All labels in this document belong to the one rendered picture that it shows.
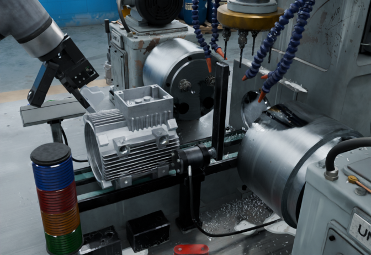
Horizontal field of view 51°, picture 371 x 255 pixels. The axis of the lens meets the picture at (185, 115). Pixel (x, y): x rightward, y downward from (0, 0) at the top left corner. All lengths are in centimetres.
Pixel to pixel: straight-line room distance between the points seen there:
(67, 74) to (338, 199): 62
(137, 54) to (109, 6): 533
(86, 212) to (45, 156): 42
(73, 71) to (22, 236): 46
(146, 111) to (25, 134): 75
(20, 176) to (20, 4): 65
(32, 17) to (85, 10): 577
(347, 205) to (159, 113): 50
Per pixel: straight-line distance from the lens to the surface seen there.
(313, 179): 72
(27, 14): 88
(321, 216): 74
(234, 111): 131
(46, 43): 89
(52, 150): 63
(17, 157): 146
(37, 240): 111
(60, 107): 114
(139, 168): 96
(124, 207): 104
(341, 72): 111
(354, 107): 123
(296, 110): 90
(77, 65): 94
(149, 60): 136
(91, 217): 103
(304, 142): 82
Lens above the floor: 153
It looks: 27 degrees down
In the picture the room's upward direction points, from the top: 1 degrees clockwise
